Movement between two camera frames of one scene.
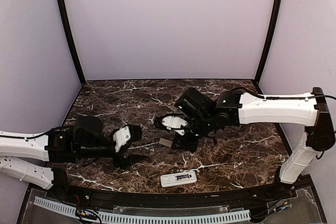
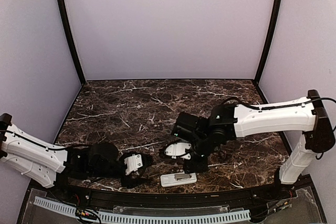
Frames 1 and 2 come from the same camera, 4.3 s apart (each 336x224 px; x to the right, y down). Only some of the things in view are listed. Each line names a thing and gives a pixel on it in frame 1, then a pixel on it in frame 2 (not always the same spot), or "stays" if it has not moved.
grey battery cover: [166, 142] -> [181, 176]
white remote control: [178, 179] stays
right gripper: [188, 145] -> [198, 167]
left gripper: [125, 162] -> [130, 183]
